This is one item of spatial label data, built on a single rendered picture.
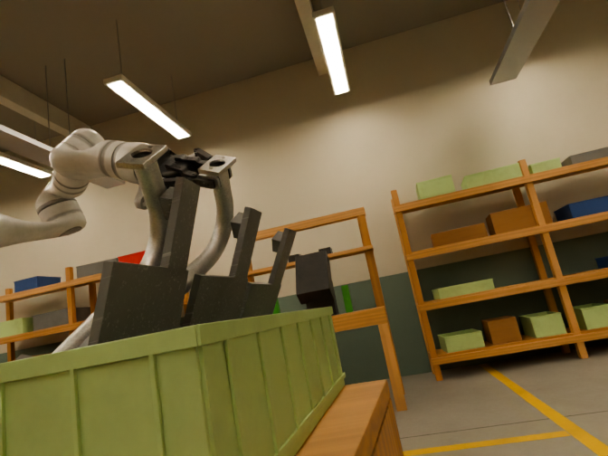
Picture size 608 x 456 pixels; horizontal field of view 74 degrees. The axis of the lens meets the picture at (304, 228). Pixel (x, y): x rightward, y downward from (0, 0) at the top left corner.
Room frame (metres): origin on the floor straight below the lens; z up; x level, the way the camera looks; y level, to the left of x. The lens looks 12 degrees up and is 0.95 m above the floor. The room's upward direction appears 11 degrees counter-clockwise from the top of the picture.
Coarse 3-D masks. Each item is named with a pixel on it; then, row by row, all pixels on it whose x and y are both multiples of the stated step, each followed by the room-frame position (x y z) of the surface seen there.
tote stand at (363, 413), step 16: (368, 384) 0.89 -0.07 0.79; (384, 384) 0.87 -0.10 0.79; (336, 400) 0.80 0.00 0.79; (352, 400) 0.77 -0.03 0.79; (368, 400) 0.75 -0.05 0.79; (384, 400) 0.81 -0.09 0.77; (336, 416) 0.68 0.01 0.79; (352, 416) 0.66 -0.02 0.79; (368, 416) 0.65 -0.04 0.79; (384, 416) 0.79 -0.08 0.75; (320, 432) 0.61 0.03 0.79; (336, 432) 0.60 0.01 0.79; (352, 432) 0.58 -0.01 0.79; (368, 432) 0.60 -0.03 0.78; (384, 432) 0.73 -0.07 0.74; (304, 448) 0.56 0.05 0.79; (320, 448) 0.55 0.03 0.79; (336, 448) 0.53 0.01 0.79; (352, 448) 0.52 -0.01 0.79; (368, 448) 0.58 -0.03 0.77; (384, 448) 0.70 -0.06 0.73; (400, 448) 0.89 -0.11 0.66
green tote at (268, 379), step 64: (256, 320) 0.47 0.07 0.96; (320, 320) 0.81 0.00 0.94; (0, 384) 0.38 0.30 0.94; (64, 384) 0.37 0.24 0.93; (128, 384) 0.36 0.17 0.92; (192, 384) 0.35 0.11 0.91; (256, 384) 0.45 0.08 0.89; (320, 384) 0.72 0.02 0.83; (0, 448) 0.38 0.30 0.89; (64, 448) 0.37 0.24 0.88; (128, 448) 0.36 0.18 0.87; (192, 448) 0.35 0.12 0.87; (256, 448) 0.43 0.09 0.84
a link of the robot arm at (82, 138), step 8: (80, 128) 0.71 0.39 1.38; (88, 128) 0.71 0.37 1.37; (72, 136) 0.70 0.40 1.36; (80, 136) 0.70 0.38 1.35; (88, 136) 0.71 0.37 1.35; (96, 136) 0.71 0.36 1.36; (72, 144) 0.69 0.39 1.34; (80, 144) 0.69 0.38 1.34; (88, 144) 0.70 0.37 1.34; (96, 144) 0.72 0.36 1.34; (56, 176) 0.77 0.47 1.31; (64, 184) 0.77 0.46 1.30; (72, 184) 0.78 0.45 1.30; (80, 184) 0.79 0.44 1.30
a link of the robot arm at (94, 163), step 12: (60, 144) 0.69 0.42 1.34; (108, 144) 0.67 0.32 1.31; (60, 156) 0.68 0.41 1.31; (72, 156) 0.67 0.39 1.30; (84, 156) 0.67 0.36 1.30; (96, 156) 0.67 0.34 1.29; (108, 156) 0.66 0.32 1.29; (60, 168) 0.70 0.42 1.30; (72, 168) 0.69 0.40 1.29; (84, 168) 0.69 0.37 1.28; (96, 168) 0.68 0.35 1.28; (108, 168) 0.67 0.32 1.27
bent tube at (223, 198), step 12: (216, 156) 0.64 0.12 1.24; (204, 168) 0.61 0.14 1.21; (216, 168) 0.61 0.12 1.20; (228, 180) 0.64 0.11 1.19; (216, 192) 0.65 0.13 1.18; (228, 192) 0.65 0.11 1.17; (216, 204) 0.67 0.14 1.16; (228, 204) 0.67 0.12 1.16; (216, 216) 0.69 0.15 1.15; (228, 216) 0.68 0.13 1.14; (216, 228) 0.69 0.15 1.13; (228, 228) 0.69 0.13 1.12; (216, 240) 0.68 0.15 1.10; (204, 252) 0.67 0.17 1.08; (216, 252) 0.68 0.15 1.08; (192, 264) 0.65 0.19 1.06; (204, 264) 0.66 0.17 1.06; (192, 276) 0.63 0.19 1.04
